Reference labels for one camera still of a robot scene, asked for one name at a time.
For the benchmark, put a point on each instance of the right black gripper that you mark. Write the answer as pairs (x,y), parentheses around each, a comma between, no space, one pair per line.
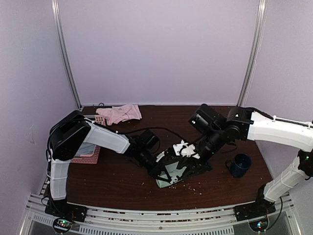
(199,166)

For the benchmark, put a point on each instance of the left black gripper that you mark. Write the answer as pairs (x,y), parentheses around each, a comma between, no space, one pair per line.
(155,173)

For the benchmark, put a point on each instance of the green towel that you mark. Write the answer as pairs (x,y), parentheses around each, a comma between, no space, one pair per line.
(171,176)

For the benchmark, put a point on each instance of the pink plastic basket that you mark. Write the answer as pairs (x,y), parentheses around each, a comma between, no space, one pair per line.
(88,160)

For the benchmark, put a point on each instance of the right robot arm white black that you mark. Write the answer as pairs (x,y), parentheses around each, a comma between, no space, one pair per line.
(254,125)

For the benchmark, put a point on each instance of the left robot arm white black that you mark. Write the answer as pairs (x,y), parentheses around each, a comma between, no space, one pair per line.
(67,137)

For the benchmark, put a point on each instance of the dark blue mug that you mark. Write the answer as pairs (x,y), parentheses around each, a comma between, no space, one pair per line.
(239,165)

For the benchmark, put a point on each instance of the pink towel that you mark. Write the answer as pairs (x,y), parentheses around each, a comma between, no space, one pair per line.
(117,114)

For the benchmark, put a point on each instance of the folded blue towel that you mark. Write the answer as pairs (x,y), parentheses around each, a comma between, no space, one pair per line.
(85,150)

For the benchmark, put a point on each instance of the right round circuit board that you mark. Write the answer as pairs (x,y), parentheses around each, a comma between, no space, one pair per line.
(259,225)

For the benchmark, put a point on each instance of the round circuit board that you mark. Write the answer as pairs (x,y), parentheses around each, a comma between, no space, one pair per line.
(61,225)
(259,225)

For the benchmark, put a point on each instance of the left round circuit board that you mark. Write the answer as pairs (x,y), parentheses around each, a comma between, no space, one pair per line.
(61,225)

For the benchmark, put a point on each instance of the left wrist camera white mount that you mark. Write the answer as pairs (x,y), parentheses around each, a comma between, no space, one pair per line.
(163,156)

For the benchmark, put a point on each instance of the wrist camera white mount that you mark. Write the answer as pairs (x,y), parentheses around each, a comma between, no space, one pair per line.
(184,149)
(163,156)

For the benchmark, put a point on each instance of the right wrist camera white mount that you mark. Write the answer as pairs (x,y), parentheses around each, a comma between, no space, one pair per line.
(184,149)

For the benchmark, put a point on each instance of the front aluminium rail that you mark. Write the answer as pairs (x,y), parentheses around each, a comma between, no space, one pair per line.
(206,221)

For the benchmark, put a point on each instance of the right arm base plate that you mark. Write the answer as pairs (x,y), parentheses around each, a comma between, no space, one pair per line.
(253,210)

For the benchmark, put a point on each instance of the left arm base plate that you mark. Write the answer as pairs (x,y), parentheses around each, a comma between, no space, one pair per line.
(69,212)

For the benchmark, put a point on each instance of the right aluminium frame post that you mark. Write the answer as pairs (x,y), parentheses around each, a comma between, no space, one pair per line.
(256,42)

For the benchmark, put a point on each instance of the aluminium frame post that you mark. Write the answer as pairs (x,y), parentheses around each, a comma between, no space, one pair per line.
(64,53)
(256,42)

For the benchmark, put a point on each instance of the left aluminium frame post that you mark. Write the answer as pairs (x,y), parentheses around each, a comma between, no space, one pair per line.
(64,53)

